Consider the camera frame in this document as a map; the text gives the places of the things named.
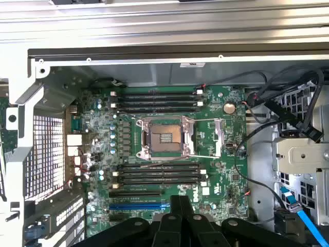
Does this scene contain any thick black power cable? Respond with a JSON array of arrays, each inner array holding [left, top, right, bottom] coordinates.
[[244, 64, 325, 144]]

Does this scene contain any short black looped wire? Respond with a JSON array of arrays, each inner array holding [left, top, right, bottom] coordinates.
[[89, 77, 127, 88]]

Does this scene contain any green graphics card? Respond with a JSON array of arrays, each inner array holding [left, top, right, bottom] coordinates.
[[0, 95, 10, 165]]

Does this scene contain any grey metal PC case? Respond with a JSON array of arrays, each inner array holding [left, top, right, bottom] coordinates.
[[4, 42, 329, 247]]

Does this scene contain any thin red wire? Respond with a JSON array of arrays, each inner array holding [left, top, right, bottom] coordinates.
[[61, 148, 87, 190]]

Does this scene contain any white-latched RAM slot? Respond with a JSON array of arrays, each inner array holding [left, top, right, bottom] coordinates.
[[109, 89, 205, 98], [109, 101, 205, 108], [112, 168, 208, 178], [112, 179, 208, 188]]

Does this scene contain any long black expansion slot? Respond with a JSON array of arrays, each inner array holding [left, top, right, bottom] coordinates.
[[109, 189, 165, 198]]

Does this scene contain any black-latched RAM slot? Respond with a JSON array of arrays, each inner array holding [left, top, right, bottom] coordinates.
[[117, 163, 201, 170], [117, 106, 203, 113], [117, 173, 208, 180], [117, 96, 203, 102]]

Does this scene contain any long black wire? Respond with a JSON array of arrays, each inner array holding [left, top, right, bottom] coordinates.
[[234, 120, 287, 216]]

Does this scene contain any thin black fan wire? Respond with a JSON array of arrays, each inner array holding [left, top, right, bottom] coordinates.
[[197, 70, 269, 95]]

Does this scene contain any green motherboard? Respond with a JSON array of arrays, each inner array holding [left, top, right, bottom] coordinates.
[[65, 86, 249, 239]]

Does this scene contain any grey metal disk bay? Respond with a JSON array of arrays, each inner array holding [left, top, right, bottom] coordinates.
[[272, 84, 329, 232]]

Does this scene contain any CPU socket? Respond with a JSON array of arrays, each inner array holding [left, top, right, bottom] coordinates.
[[135, 116, 196, 161]]

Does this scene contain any round coin battery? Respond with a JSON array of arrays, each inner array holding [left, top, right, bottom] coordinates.
[[223, 102, 236, 115]]

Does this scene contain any thin metal locking lever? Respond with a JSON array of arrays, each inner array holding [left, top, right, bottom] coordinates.
[[138, 155, 193, 169]]

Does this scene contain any blue flat data wire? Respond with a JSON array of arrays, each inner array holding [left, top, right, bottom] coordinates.
[[279, 186, 329, 247]]

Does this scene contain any blue expansion slot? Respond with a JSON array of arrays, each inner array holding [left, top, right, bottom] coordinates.
[[109, 202, 171, 210]]

